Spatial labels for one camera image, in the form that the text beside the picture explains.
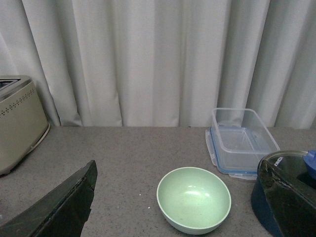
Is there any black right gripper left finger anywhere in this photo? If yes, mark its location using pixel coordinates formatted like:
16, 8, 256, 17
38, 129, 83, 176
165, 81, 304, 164
0, 160, 97, 237

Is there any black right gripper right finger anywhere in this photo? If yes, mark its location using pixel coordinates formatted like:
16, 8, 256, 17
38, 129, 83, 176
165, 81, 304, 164
261, 160, 316, 237

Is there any green bowl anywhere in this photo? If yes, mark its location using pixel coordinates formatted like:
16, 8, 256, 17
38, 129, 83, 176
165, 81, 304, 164
156, 167, 232, 235

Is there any dark blue pot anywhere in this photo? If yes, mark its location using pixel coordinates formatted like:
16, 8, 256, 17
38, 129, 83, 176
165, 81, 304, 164
251, 150, 316, 237

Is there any container lid with blue clips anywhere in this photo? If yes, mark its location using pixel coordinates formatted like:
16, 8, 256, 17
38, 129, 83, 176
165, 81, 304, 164
205, 126, 260, 180

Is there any clear plastic food container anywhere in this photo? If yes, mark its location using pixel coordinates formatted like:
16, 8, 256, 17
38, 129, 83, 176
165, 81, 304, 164
205, 108, 280, 177

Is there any cream two-slot toaster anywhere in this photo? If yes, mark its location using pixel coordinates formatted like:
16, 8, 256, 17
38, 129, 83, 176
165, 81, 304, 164
0, 75, 50, 175

